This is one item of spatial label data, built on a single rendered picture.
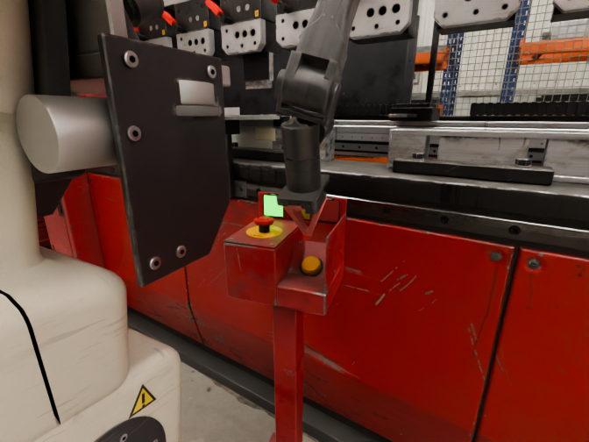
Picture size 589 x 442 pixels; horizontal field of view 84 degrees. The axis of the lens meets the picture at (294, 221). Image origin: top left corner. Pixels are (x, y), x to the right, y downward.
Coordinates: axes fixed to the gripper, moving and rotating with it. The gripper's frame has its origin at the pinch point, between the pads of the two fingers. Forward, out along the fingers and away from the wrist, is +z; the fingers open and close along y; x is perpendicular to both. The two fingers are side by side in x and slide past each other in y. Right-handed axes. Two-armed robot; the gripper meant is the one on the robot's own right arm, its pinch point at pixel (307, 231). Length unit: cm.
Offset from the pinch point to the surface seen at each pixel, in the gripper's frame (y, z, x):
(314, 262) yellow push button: 0.7, 7.6, -0.7
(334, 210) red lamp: 10.6, 1.4, -2.6
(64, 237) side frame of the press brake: 34, 40, 125
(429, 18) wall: 479, -22, -25
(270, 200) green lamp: 11.1, 0.4, 11.8
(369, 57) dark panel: 98, -18, 2
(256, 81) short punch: 51, -18, 30
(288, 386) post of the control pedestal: -8.3, 36.3, 4.3
